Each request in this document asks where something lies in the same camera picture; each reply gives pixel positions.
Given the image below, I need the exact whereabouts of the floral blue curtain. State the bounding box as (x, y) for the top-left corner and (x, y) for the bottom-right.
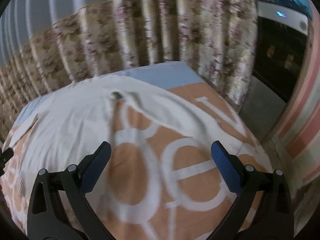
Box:
(1, 0), (258, 139)

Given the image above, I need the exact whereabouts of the pink striped cloth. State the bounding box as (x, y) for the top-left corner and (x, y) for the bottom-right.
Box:
(274, 17), (320, 185)

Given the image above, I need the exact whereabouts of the black cabinet white top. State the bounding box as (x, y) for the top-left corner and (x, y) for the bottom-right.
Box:
(253, 0), (309, 103)

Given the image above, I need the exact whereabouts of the white knit sweater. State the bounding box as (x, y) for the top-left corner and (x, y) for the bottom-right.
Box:
(9, 75), (248, 155)

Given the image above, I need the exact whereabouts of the orange white lettered bedsheet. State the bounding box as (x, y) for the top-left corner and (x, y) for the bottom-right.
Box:
(1, 62), (272, 239)

